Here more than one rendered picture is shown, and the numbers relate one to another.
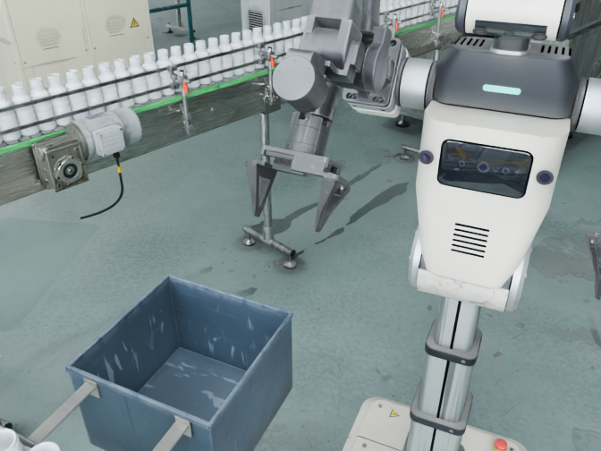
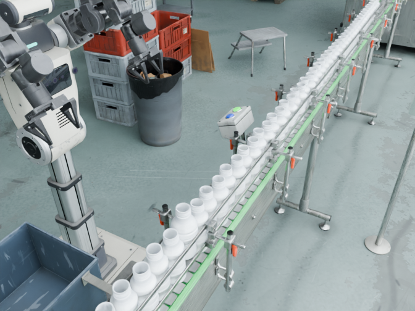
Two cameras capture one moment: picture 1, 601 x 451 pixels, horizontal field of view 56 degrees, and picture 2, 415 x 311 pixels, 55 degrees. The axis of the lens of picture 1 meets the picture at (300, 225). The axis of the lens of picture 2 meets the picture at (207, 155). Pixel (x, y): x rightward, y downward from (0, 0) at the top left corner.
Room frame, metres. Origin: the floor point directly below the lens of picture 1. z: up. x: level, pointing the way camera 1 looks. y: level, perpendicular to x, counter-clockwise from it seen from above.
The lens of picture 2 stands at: (0.22, 0.90, 1.87)
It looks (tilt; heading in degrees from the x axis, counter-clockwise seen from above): 35 degrees down; 275
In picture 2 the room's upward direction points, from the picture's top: 1 degrees counter-clockwise
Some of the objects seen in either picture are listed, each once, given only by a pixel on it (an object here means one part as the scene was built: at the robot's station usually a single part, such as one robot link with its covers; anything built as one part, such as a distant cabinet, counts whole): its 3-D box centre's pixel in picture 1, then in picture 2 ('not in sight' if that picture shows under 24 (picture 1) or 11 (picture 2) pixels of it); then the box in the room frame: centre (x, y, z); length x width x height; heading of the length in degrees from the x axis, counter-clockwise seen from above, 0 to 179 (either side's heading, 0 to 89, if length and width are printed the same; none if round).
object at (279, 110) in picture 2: not in sight; (277, 128); (0.07, -0.41, 1.08); 0.06 x 0.06 x 0.17
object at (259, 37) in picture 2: not in sight; (257, 47); (0.03, -3.67, 0.21); 0.61 x 0.47 x 0.41; 118
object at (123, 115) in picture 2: not in sight; (129, 99); (1.26, -2.46, 0.11); 0.61 x 0.41 x 0.22; 71
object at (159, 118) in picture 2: not in sight; (158, 103); (0.88, -2.00, 0.32); 0.45 x 0.45 x 0.64
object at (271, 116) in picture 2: not in sight; (270, 134); (0.10, -0.36, 1.08); 0.06 x 0.06 x 0.17
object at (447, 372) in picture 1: (442, 400); (73, 212); (0.92, -0.34, 0.65); 0.11 x 0.11 x 0.40; 66
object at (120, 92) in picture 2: not in sight; (127, 77); (1.26, -2.46, 0.33); 0.61 x 0.41 x 0.22; 71
